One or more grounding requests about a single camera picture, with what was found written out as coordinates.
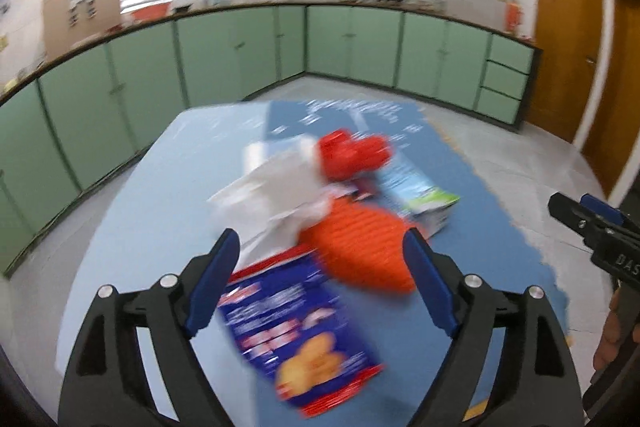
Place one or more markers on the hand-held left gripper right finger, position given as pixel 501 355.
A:
pixel 429 287

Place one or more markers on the crumpled red wrapper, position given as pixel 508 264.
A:
pixel 350 154

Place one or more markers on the green base cabinet with drawers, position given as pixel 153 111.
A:
pixel 425 52

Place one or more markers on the white plastic bag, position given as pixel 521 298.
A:
pixel 280 187

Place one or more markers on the wooden door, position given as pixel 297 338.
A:
pixel 622 82
pixel 565 42

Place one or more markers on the red fire extinguisher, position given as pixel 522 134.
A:
pixel 513 16

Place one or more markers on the red basin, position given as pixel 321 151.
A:
pixel 150 13

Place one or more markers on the long green base cabinet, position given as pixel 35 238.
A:
pixel 150 77

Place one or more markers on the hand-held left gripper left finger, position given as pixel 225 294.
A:
pixel 214 287

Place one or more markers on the blue cookie box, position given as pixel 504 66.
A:
pixel 280 317

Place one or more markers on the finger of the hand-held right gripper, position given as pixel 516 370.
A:
pixel 607 213
pixel 575 214

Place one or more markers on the light blue milk carton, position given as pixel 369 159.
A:
pixel 415 192

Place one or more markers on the person's right hand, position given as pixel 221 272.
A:
pixel 609 337

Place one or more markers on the orange ribbed wrapper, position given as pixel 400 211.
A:
pixel 360 247

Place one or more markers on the dark blue table mat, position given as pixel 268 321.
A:
pixel 475 207

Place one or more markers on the cardboard box on counter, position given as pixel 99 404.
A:
pixel 60 27

